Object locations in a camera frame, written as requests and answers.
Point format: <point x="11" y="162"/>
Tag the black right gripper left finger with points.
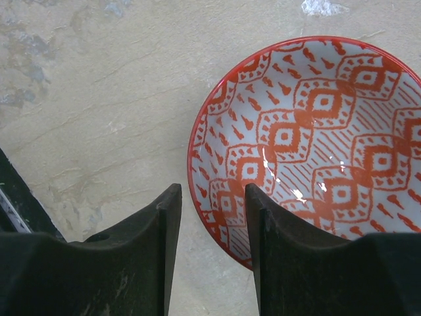
<point x="126" y="269"/>

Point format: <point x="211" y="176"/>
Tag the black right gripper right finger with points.
<point x="302" y="270"/>

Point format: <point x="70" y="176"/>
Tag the orange patterned bowl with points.
<point x="328" y="127"/>

